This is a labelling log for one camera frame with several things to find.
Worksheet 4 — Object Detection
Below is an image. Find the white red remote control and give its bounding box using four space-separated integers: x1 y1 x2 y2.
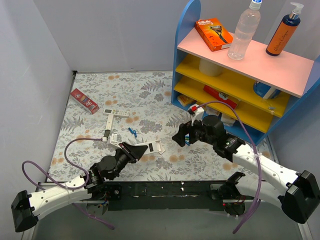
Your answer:
135 140 165 155

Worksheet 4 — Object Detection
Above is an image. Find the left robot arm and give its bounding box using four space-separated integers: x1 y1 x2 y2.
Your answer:
10 142 149 233

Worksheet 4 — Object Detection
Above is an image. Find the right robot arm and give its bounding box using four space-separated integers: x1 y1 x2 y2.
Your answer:
172 115 320 224

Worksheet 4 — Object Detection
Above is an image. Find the slim white black remote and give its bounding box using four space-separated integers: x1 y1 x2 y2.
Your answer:
103 114 114 139

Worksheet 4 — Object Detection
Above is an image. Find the white air conditioner remote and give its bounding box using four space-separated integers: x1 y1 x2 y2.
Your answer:
103 108 130 118

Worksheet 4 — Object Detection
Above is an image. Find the red box on shelf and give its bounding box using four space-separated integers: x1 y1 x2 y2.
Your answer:
203 85 240 109

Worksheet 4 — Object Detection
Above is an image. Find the floral table mat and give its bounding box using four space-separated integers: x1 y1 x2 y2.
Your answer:
48 71 257 182

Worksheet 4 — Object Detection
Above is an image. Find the red toothpaste box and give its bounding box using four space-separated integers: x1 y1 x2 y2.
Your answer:
70 88 100 115

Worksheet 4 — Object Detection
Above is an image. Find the white paper roll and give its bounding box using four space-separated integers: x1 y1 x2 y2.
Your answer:
198 58 223 77

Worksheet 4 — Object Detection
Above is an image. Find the blue pink yellow shelf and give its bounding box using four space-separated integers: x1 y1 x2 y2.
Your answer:
171 0 320 144

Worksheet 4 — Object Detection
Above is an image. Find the blue white container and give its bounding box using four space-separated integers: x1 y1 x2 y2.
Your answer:
253 81 281 99

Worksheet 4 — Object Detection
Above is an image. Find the orange razor box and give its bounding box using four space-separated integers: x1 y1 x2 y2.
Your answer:
195 18 233 52

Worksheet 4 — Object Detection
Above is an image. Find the clear plastic water bottle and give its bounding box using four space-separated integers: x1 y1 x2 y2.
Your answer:
227 0 262 60

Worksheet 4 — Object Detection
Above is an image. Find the orange pump bottle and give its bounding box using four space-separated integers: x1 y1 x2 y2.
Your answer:
265 2 304 56

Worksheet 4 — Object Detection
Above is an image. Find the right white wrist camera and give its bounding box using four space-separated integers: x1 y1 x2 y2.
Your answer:
188 104 205 126

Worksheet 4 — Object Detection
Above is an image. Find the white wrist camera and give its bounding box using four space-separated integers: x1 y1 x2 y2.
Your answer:
107 133 120 148
188 104 205 126

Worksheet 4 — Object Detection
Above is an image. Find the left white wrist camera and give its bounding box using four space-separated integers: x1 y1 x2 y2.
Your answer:
107 133 120 148

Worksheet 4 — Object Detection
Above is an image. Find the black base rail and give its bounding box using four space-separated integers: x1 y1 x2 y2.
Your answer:
84 174 243 212

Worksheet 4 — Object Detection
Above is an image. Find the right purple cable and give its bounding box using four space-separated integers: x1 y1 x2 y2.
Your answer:
198 101 262 235

